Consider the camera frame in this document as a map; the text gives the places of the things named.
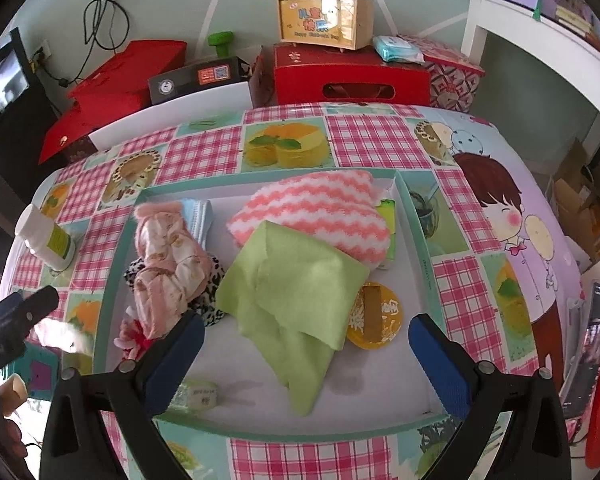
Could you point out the blue face masks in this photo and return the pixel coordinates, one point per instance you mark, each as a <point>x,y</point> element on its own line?
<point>197,220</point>

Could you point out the black box with gauge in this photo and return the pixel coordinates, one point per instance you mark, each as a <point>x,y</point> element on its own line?
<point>195,80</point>

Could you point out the white medicine bottle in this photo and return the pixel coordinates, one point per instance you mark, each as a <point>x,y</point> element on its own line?
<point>45,240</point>

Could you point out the red patterned box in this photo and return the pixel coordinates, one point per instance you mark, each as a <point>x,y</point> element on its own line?
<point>455,80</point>

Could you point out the person's left hand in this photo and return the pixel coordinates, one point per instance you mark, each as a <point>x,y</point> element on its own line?
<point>15,392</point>

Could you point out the green dumbbell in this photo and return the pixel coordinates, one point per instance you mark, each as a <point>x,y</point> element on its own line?
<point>221,45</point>

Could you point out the pink white zigzag cloth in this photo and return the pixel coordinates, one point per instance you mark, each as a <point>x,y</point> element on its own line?
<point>320,205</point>

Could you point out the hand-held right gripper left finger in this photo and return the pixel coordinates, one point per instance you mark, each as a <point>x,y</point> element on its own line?
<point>175,360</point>

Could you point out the black cabinet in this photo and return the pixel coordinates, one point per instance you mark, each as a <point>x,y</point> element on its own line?
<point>10,140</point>

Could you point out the wall socket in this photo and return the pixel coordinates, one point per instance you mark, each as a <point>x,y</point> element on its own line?
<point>41,54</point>

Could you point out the blue wet wipes pack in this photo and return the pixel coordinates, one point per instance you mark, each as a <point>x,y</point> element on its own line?
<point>397,50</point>

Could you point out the pink printed fabric band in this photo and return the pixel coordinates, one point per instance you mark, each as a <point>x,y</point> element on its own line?
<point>165,260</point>

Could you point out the pink checkered tablecloth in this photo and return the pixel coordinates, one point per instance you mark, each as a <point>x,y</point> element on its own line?
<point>370,130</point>

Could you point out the yellow round case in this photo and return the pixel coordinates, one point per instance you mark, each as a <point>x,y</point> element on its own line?
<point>390,320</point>

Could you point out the cardboard boxes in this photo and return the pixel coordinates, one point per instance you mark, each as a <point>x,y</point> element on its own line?
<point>585,200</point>

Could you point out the leopard print scrunchie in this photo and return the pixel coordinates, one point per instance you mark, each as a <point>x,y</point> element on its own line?
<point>210,310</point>

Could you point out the white desk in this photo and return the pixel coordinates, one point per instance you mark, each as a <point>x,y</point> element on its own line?
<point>530,45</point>

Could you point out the light green cloth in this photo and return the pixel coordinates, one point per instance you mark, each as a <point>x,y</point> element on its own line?
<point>290,300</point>

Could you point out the white green tissue packet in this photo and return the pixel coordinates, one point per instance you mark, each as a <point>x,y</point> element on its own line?
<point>197,395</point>

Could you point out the red flat gift box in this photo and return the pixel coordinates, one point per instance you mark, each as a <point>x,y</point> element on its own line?
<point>130,70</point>
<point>65,132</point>

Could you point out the small black monitor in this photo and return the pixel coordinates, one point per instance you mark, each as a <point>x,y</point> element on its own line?
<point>7,82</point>

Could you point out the white board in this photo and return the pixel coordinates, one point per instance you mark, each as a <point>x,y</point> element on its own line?
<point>180,110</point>

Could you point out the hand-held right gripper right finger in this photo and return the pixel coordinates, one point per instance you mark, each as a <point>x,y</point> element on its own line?
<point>437,360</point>

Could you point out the white storage tray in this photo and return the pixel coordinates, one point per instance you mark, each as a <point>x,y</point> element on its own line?
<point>380,385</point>

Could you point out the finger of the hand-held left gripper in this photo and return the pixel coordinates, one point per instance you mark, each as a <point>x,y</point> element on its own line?
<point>5,312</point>
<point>42,302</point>

